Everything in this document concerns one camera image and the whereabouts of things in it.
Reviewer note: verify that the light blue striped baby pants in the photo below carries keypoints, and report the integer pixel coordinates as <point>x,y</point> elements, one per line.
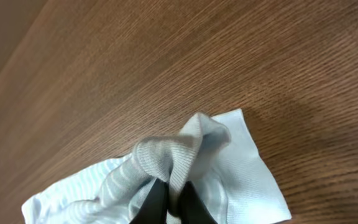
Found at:
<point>216,154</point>

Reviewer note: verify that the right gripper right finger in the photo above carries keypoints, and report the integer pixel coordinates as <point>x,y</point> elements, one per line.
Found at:
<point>191,208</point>

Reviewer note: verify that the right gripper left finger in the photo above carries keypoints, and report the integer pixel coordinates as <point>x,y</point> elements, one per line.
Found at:
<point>155,206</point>

